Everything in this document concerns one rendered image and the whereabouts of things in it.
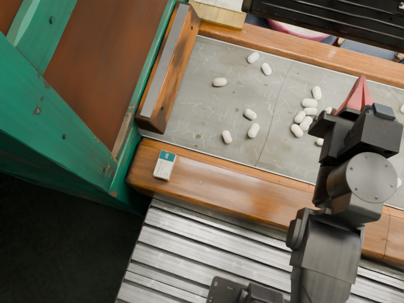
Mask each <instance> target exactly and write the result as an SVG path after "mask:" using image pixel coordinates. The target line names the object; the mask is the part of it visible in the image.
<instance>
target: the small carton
mask: <svg viewBox="0 0 404 303"><path fill-rule="evenodd" d="M175 160H176V154H174V153H170V152H168V151H164V150H161V152H160V155H159V158H158V161H157V164H156V167H155V170H154V173H153V176H154V177H157V178H160V179H163V180H167V181H169V178H170V175H171V172H172V169H173V166H174V162H175Z"/></svg>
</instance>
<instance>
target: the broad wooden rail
mask: <svg viewBox="0 0 404 303"><path fill-rule="evenodd" d="M161 150H164V151H166V152H170V153H174V154H176V160H175V162H174V166H173V169H172V172H171V175H170V178H169V181H167V180H163V179H160V178H157V177H154V176H153V173H154V170H155V167H156V164H157V161H158V158H159V155H160V152H161ZM125 181H126V183H127V184H128V185H129V186H131V187H132V188H133V189H134V190H136V191H137V193H139V194H143V195H146V196H149V197H153V195H157V196H160V197H164V198H167V199H170V200H174V201H178V202H180V203H184V204H188V205H190V206H194V207H198V208H201V209H204V210H208V211H211V212H215V213H218V214H221V215H225V216H229V217H231V218H235V219H239V220H241V221H245V222H249V223H252V224H255V225H259V226H262V227H266V228H270V229H272V230H276V231H280V232H282V233H285V234H287V232H288V229H289V225H290V221H292V220H294V219H296V214H297V211H298V210H299V209H301V208H304V207H307V208H309V209H314V210H320V208H317V207H315V205H314V204H313V203H312V202H311V201H312V198H313V193H314V188H315V186H314V185H311V184H308V183H304V182H300V181H297V180H293V179H290V178H287V177H283V176H279V175H276V174H272V173H269V172H266V171H262V170H258V169H255V168H251V167H248V166H245V165H241V164H237V163H234V162H230V161H227V160H224V159H220V158H216V157H213V156H209V155H205V154H203V153H199V152H196V151H192V150H188V149H186V148H182V147H178V146H175V145H171V144H167V143H164V142H160V141H157V140H154V139H150V138H146V137H144V138H142V139H141V140H140V142H139V143H138V144H137V146H136V149H135V152H134V155H133V158H132V161H131V163H130V166H129V169H128V172H127V175H126V178H125ZM361 257H365V258H368V259H372V260H376V261H379V262H382V263H383V262H384V263H386V264H387V263H388V264H390V265H395V266H398V267H401V268H404V211H403V210H399V209H395V208H392V207H388V206H384V205H383V209H382V215H381V218H380V220H378V221H375V222H369V223H366V232H365V235H364V242H363V248H362V251H361Z"/></svg>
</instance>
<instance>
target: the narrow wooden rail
mask: <svg viewBox="0 0 404 303"><path fill-rule="evenodd" d="M197 35H201V36H204V37H208V38H212V39H215V40H220V41H224V42H227V43H231V44H235V45H238V46H242V47H247V48H250V49H254V50H257V51H261V52H265V53H268V54H272V55H276V56H279V57H284V58H288V59H291V60H295V61H299V62H302V63H306V64H311V65H314V66H318V67H322V68H325V69H329V70H333V71H336V72H340V73H345V74H347V75H352V76H356V77H359V76H360V75H364V76H365V77H366V79H367V80H370V81H375V82H378V83H382V84H386V85H390V86H393V87H397V88H401V89H404V64H400V63H396V62H394V61H390V60H385V59H382V58H378V57H374V56H371V55H366V54H362V53H359V52H355V51H352V50H348V49H343V48H340V47H336V46H332V45H329V44H324V43H320V42H318V41H313V40H309V39H306V38H302V37H297V36H294V35H290V34H286V33H283V32H278V31H274V30H271V29H267V28H262V27H260V26H255V25H251V24H248V23H244V24H243V28H242V30H241V31H238V30H235V29H231V28H226V27H224V26H219V25H215V24H212V23H208V22H203V21H201V26H200V29H199V31H198V34H197Z"/></svg>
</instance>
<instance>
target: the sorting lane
mask: <svg viewBox="0 0 404 303"><path fill-rule="evenodd" d="M254 52H257V53H259V58H258V59H257V60H256V61H254V62H253V63H249V62H248V57H249V56H250V55H251V54H253V53H254ZM264 63H267V64H268V65H269V67H270V68H271V70H272V73H271V74H270V75H266V74H265V73H264V71H263V70H262V64H264ZM215 78H225V79H226V80H227V83H226V84H225V85H224V86H214V85H213V80H214V79H215ZM357 79H358V77H356V76H352V75H347V74H345V73H340V72H336V71H333V70H329V69H325V68H322V67H318V66H314V65H311V64H306V63H302V62H299V61H295V60H291V59H288V58H284V57H279V56H276V55H272V54H268V53H265V52H261V51H258V50H254V49H250V48H247V47H242V46H238V45H235V44H231V43H227V42H224V41H220V40H215V39H212V38H208V37H204V36H201V35H197V38H196V40H195V43H194V47H193V49H192V52H191V56H190V58H189V61H188V64H187V66H186V69H185V72H184V75H183V77H182V80H181V83H180V86H179V89H178V92H177V95H176V98H175V101H174V104H173V108H172V110H171V114H170V117H169V119H168V123H167V126H166V129H165V133H164V134H163V135H161V134H158V133H154V132H150V131H147V130H144V133H143V135H142V136H143V138H144V137H146V138H150V139H154V140H157V141H160V142H164V143H167V144H171V145H175V146H178V147H182V148H186V149H188V150H192V151H195V152H199V153H203V154H205V155H209V156H213V157H216V158H220V159H224V160H227V161H230V162H234V163H237V164H241V165H245V166H248V167H251V168H255V169H258V170H262V171H266V172H269V173H272V174H276V175H279V176H283V177H287V178H290V179H293V180H297V181H300V182H304V183H308V184H311V185H314V186H315V185H316V180H317V175H318V172H319V168H321V167H320V163H319V157H320V152H321V149H322V145H317V143H316V141H317V139H319V138H318V137H315V136H311V135H309V134H308V129H307V130H303V136H301V137H297V136H296V135H295V134H294V133H293V132H292V130H291V126H292V125H294V124H297V125H298V126H299V125H300V124H301V122H300V123H296V122H295V117H296V115H297V114H298V112H300V111H304V109H305V108H307V107H304V106H303V105H302V101H303V100H304V99H314V97H313V92H312V89H313V87H315V86H318V87H319V88H320V90H321V94H322V97H321V99H320V100H317V103H318V104H317V106H316V107H315V108H316V109H317V114H316V115H317V116H319V114H320V113H321V112H322V111H324V110H325V109H326V108H327V107H332V108H335V109H338V108H339V107H340V106H341V105H342V103H343V102H344V101H345V100H346V98H347V97H348V95H349V93H350V91H351V89H352V87H353V85H354V83H355V82H356V80H357ZM366 81H367V85H368V88H369V92H370V94H371V96H372V98H373V100H374V102H375V103H379V104H381V105H385V106H389V107H392V109H393V111H394V113H395V116H396V118H397V119H398V121H399V123H402V124H403V132H402V139H401V143H400V150H399V153H398V154H396V155H394V156H392V157H390V158H388V160H389V161H390V162H391V164H392V165H393V167H394V169H395V170H396V173H397V178H399V179H400V180H401V181H402V184H401V185H400V186H399V187H398V188H397V189H396V191H395V193H394V194H393V196H392V197H391V198H389V199H388V200H386V201H384V206H388V207H392V208H395V209H399V210H403V211H404V113H402V112H401V110H400V109H401V107H402V106H403V104H404V89H401V88H397V87H393V86H390V85H386V84H382V83H378V82H375V81H370V80H367V79H366ZM246 109H250V110H252V111H253V112H255V113H256V115H257V117H256V119H254V120H251V119H250V118H248V117H247V116H245V114H244V111H245V110H246ZM316 115H305V117H311V118H312V119H313V118H314V117H315V116H316ZM254 123H257V124H258V125H259V126H260V129H259V131H258V132H257V135H256V136H255V137H253V138H250V137H249V136H248V131H249V130H250V128H251V126H252V124H254ZM224 130H227V131H229V133H230V136H231V138H232V141H231V143H229V144H227V143H225V142H224V139H223V136H222V132H223V131H224Z"/></svg>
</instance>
